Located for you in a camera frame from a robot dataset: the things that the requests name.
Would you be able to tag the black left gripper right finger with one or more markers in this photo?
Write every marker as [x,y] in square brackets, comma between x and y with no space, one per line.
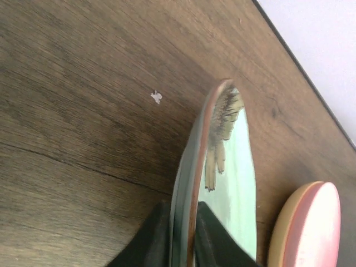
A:
[213,245]

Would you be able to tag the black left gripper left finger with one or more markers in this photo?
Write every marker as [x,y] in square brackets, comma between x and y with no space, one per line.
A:
[150,245]

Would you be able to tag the light teal plate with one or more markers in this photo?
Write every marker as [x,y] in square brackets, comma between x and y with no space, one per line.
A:
[216,169]

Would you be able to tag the pink plate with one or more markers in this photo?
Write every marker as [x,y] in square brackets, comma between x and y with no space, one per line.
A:
[314,230]

